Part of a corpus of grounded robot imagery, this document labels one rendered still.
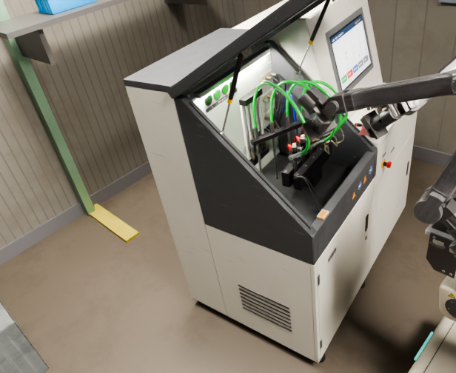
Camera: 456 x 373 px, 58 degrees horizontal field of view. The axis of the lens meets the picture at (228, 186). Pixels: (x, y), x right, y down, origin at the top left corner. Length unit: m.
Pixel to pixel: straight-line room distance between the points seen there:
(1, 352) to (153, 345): 0.79
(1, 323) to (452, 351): 2.19
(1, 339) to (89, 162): 1.70
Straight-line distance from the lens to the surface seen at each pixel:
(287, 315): 2.11
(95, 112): 3.59
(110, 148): 3.74
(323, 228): 1.70
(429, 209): 1.29
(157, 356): 2.56
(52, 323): 3.01
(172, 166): 1.89
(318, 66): 2.07
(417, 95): 1.20
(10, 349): 2.59
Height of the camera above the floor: 2.06
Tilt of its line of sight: 35 degrees down
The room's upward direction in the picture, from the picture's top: 11 degrees counter-clockwise
